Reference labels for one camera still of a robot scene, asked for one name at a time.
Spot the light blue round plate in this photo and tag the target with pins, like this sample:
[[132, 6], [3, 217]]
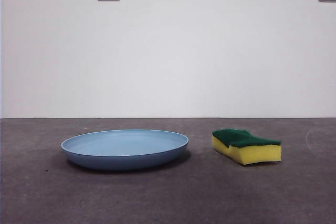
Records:
[[126, 153]]

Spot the yellow sponge with green pad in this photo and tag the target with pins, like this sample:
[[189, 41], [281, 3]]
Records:
[[249, 153]]

